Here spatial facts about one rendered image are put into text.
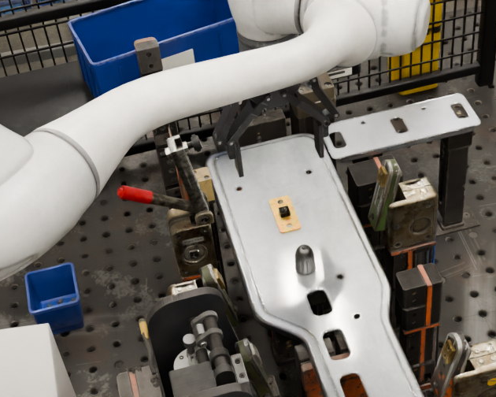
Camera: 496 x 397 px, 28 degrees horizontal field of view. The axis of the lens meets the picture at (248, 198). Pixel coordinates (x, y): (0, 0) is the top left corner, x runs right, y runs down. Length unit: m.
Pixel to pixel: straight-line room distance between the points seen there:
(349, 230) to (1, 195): 0.82
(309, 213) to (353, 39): 0.51
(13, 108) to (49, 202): 1.01
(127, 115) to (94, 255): 1.03
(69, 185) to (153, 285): 1.03
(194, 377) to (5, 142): 0.46
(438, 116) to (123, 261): 0.72
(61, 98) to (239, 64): 0.85
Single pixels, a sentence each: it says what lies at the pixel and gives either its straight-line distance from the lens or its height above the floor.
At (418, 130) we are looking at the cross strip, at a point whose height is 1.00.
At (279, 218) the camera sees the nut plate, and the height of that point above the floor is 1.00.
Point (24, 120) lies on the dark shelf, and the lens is 1.96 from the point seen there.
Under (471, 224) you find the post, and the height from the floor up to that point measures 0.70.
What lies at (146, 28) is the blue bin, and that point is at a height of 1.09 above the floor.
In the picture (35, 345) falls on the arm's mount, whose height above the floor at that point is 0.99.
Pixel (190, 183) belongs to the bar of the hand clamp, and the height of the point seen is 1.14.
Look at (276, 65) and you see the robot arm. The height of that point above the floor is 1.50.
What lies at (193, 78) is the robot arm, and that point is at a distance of 1.16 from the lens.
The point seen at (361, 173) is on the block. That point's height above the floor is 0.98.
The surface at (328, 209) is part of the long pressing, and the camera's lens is 1.71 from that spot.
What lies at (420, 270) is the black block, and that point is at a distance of 1.63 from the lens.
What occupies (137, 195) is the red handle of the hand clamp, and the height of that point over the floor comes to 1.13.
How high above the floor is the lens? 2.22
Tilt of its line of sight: 44 degrees down
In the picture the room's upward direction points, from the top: 7 degrees counter-clockwise
